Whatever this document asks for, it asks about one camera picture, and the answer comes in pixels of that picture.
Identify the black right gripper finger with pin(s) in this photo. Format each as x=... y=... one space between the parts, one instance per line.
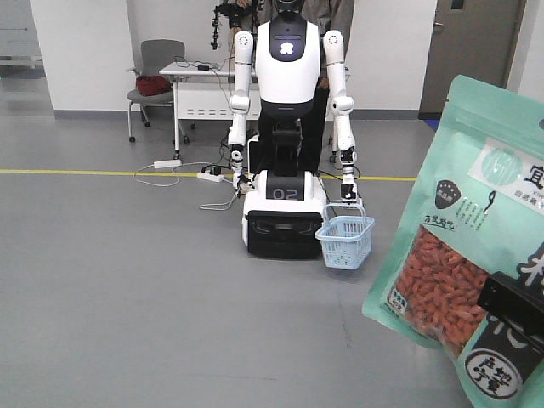
x=513 y=303

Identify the teal goji berry pouch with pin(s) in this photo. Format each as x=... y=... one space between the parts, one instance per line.
x=476 y=208

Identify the light blue shopping basket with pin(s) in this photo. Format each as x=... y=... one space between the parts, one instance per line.
x=345 y=240

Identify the grey door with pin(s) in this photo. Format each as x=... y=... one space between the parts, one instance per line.
x=474 y=38

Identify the white humanoid robot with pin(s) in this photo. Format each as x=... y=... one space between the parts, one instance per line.
x=297 y=52

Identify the white folding table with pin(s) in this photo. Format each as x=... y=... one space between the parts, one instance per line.
x=228 y=94

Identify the white power strip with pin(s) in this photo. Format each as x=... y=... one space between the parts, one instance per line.
x=163 y=164

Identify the red bag on chair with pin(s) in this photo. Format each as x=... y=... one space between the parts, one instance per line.
x=152 y=85

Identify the grey office chair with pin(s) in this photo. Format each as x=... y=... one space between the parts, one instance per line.
x=156 y=54

